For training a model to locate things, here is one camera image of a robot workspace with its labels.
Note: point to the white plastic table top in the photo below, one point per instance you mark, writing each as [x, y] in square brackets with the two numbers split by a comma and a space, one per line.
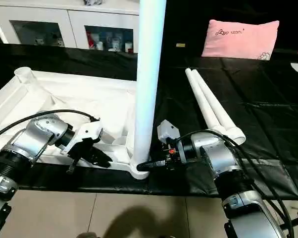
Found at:
[65, 99]

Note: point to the white plastic table leg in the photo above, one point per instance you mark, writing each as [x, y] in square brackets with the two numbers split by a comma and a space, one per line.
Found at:
[203, 99]
[149, 74]
[218, 109]

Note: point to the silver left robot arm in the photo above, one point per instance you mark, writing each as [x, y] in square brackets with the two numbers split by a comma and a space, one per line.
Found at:
[30, 141]

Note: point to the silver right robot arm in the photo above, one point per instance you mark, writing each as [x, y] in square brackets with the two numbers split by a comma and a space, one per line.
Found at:
[228, 168]

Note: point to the black work mat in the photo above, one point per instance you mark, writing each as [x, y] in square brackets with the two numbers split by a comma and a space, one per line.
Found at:
[268, 109]

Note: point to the red bottle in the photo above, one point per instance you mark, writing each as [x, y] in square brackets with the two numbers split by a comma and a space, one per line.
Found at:
[88, 40]

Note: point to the pink pillow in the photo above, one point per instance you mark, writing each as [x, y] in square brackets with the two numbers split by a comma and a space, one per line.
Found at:
[240, 39]

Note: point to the white glass-door cabinet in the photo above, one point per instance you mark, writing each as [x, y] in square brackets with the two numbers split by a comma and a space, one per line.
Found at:
[65, 15]

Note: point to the dark patterned ornament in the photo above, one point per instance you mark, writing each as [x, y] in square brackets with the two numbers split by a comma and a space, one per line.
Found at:
[94, 1]

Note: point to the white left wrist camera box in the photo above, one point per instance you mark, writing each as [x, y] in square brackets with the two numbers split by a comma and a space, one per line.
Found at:
[87, 134]

